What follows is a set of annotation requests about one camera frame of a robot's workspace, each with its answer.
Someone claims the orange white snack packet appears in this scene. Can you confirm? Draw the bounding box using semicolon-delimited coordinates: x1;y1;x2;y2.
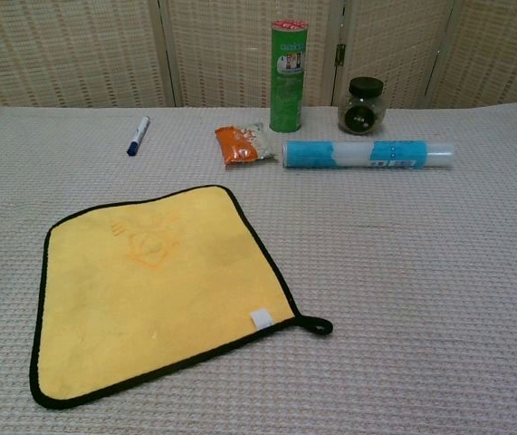
214;120;280;169

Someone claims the woven bamboo folding screen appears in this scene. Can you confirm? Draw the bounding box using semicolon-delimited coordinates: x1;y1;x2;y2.
0;0;517;110

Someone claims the glass jar black lid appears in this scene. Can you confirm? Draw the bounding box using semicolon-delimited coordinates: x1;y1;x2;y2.
336;76;387;136

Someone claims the yellow cloth with black trim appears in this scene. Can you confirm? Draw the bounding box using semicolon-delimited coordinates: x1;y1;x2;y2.
29;184;334;411

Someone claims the white marker blue cap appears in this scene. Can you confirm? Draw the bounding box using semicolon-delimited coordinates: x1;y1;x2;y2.
126;115;152;158

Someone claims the green can red lid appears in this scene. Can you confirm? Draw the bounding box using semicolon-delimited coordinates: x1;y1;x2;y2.
269;18;310;134

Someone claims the blue white wrap roll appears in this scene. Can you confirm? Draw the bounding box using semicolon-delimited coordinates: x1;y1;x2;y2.
282;139;456;171

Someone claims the pale woven tablecloth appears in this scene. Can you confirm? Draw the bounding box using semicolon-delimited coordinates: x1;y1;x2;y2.
0;104;517;435

